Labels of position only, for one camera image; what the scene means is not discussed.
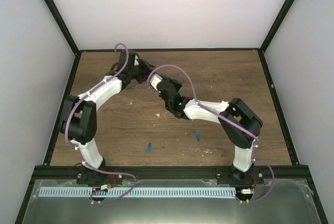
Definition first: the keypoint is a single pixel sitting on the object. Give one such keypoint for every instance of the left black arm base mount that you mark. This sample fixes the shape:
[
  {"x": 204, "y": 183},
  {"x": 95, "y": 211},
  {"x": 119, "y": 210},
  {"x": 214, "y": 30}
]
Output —
[{"x": 91, "y": 177}]

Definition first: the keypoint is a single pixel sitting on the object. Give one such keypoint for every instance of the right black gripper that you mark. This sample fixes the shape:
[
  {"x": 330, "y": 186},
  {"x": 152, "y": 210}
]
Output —
[{"x": 177, "y": 85}]

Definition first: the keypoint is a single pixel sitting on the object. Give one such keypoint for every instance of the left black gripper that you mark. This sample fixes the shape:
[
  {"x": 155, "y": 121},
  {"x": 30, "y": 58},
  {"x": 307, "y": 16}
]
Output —
[{"x": 146, "y": 69}]

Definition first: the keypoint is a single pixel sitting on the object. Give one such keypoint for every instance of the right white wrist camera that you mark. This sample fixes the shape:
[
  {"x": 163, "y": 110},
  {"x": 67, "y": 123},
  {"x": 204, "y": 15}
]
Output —
[{"x": 154, "y": 81}]

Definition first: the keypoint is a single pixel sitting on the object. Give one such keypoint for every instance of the black aluminium frame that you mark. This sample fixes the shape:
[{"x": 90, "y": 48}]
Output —
[{"x": 294, "y": 171}]

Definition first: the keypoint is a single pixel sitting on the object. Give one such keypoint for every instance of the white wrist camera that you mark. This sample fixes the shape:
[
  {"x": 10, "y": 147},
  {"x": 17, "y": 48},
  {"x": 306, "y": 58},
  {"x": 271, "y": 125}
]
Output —
[
  {"x": 136, "y": 60},
  {"x": 154, "y": 81}
]

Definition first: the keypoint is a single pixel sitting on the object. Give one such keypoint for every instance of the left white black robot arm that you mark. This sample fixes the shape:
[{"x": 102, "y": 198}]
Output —
[{"x": 78, "y": 121}]

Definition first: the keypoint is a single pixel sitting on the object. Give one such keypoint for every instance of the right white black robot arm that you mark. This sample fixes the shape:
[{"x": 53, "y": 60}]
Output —
[{"x": 241, "y": 125}]

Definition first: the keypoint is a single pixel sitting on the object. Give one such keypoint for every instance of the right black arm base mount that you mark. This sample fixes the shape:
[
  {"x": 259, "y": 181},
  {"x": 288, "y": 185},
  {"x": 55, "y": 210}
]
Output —
[{"x": 232, "y": 176}]

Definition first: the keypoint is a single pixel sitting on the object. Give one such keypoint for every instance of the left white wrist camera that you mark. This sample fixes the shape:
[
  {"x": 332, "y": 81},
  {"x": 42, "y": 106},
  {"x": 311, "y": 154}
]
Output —
[{"x": 136, "y": 60}]

